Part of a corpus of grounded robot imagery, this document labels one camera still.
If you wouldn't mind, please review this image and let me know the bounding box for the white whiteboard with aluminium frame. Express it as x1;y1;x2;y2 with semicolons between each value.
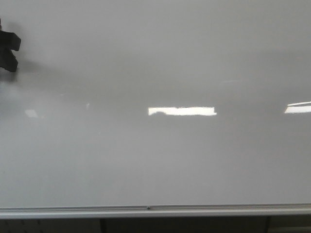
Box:
0;0;311;219

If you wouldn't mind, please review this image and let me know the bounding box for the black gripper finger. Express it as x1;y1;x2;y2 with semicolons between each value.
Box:
0;31;21;51
0;48;18;72

